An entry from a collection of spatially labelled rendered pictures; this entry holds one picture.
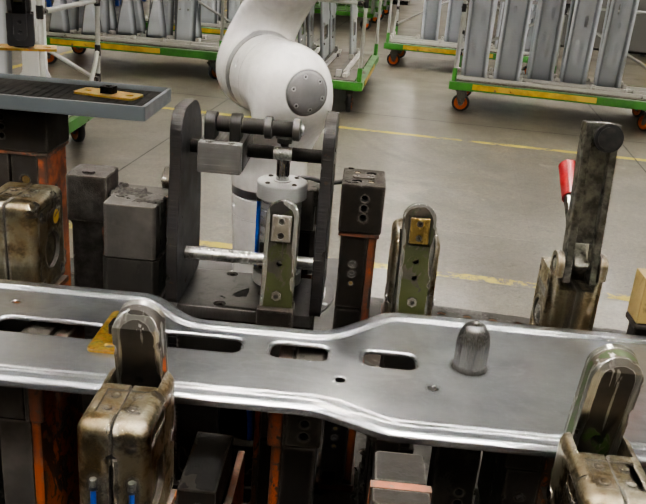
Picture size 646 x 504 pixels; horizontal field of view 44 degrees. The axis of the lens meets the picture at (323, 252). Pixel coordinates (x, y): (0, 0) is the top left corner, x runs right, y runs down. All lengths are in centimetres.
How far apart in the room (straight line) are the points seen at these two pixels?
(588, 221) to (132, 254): 51
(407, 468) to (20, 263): 50
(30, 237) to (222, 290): 23
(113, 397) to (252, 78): 64
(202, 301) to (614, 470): 52
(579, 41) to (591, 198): 697
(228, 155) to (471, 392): 36
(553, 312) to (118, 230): 50
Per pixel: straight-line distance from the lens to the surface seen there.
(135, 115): 101
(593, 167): 90
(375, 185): 91
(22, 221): 93
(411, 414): 70
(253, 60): 117
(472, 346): 76
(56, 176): 114
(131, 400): 62
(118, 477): 61
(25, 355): 78
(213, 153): 89
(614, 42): 792
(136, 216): 93
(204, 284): 100
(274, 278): 88
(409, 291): 90
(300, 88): 112
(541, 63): 785
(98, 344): 79
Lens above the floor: 137
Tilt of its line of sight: 21 degrees down
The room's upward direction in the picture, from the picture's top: 5 degrees clockwise
